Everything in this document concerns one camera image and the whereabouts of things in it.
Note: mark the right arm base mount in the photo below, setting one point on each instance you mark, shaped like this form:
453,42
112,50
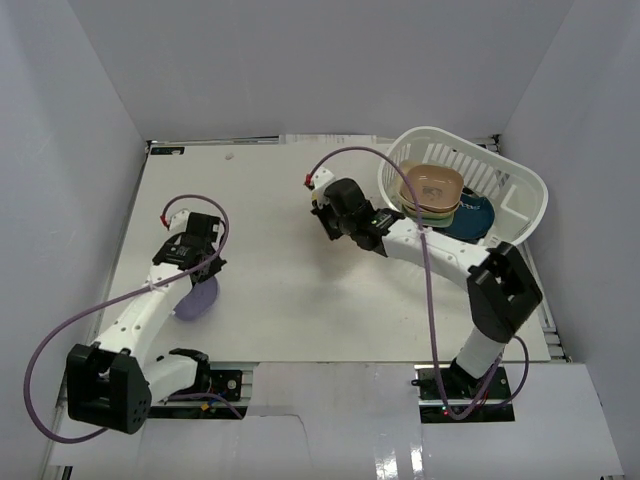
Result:
490,408

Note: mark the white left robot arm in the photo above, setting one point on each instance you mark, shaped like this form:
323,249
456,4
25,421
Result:
112,383

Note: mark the cream square panda dish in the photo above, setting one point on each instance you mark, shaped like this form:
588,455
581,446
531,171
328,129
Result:
401,187

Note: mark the purple square panda dish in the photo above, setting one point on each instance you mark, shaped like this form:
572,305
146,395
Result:
198,301

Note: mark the green square panda dish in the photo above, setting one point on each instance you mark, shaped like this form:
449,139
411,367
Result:
439,221

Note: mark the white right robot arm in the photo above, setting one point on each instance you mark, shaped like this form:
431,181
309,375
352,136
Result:
501,289

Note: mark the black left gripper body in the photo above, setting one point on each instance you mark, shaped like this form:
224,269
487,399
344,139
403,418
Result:
210,265

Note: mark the papers at table back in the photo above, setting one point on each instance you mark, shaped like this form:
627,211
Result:
334,139

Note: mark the black label sticker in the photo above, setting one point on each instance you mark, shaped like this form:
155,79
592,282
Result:
167,151

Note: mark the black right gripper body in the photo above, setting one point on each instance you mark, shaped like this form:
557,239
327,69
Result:
335,226

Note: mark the brown square panda dish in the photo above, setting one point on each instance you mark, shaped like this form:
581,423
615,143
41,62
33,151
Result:
437,188

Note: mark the white plastic dish bin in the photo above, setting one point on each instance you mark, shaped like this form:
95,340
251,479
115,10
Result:
518,195

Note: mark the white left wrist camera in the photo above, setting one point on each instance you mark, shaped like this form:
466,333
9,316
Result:
175,222

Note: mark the yellow square dish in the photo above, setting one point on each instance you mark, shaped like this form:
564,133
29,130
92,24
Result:
430,210

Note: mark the dark blue leaf plate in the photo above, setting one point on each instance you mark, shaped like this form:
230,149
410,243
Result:
473,219

